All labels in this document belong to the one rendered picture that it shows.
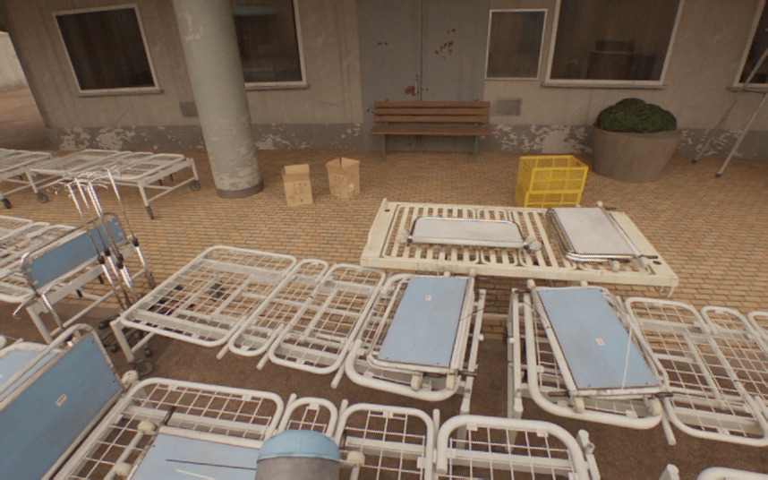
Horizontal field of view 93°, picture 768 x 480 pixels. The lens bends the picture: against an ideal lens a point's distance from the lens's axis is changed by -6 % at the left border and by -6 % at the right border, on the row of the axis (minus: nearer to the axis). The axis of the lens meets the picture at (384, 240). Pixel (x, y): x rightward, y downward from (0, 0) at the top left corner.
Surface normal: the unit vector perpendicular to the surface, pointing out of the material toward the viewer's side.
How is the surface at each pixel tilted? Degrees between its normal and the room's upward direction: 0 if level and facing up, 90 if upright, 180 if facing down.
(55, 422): 90
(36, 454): 90
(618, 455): 0
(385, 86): 90
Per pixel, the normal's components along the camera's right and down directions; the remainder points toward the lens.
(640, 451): -0.03, -0.87
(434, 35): -0.15, 0.49
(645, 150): -0.24, 0.64
